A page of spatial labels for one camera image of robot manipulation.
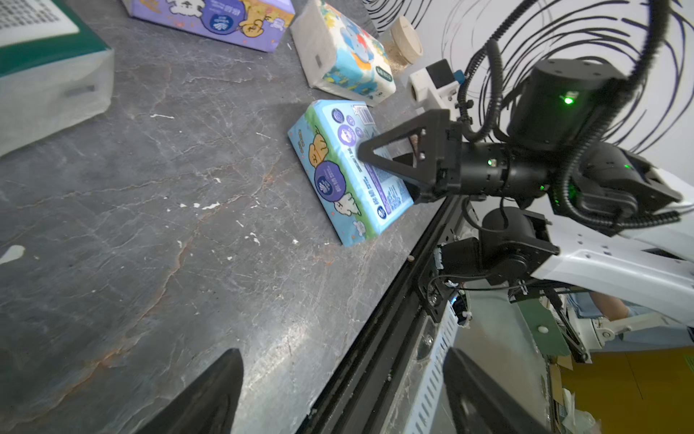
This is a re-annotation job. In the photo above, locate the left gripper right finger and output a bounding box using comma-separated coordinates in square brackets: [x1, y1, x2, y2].
[443, 348, 549, 434]

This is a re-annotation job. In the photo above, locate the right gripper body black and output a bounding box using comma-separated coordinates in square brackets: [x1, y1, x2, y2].
[417, 110, 548, 203]

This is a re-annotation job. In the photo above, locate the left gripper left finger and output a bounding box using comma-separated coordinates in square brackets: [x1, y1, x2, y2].
[137, 348, 244, 434]

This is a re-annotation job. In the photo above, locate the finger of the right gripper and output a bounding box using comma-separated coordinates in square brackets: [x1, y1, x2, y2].
[357, 110, 451, 187]

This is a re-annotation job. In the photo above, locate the blue tissue pack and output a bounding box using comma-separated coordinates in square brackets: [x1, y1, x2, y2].
[287, 99, 414, 247]

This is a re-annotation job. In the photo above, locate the elephant tissue pack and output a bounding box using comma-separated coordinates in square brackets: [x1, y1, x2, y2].
[290, 1, 397, 107]

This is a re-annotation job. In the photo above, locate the purple tissue pack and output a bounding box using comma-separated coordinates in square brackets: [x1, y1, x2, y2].
[123, 0, 296, 52]

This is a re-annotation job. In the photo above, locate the green tissue pack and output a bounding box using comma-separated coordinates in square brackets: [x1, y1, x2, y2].
[1, 1, 115, 155]

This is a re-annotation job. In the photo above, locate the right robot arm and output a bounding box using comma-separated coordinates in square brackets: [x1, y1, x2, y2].
[357, 59, 693, 326]

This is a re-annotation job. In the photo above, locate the beige round jar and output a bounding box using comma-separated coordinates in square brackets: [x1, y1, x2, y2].
[379, 16, 424, 76]

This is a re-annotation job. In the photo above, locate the grey cable duct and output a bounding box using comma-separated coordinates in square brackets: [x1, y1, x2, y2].
[398, 306, 458, 433]

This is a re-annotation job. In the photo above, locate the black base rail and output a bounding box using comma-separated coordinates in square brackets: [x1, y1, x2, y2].
[297, 198, 462, 433]

